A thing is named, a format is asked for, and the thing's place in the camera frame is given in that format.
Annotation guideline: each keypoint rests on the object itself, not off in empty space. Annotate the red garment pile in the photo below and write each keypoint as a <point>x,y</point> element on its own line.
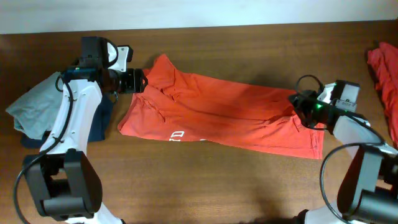
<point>383,61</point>

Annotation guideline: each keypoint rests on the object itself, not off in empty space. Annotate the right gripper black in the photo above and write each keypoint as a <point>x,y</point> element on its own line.
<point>306,97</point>

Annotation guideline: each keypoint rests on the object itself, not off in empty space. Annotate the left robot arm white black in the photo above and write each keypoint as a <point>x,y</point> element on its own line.
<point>61,180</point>

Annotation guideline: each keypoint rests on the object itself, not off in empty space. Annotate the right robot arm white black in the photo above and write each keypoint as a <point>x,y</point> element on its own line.
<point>368,192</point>

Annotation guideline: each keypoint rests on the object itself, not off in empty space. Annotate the grey folded shirt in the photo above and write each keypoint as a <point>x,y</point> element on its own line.
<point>35,112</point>

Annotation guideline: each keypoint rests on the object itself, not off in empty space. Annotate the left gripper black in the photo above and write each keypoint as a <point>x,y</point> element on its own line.
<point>135,81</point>

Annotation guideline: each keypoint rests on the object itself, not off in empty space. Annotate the red t-shirt with logo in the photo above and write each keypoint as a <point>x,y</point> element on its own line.
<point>185,107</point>

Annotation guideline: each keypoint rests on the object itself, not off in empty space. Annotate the dark navy folded garment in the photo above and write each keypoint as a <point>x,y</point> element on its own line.
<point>99,126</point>

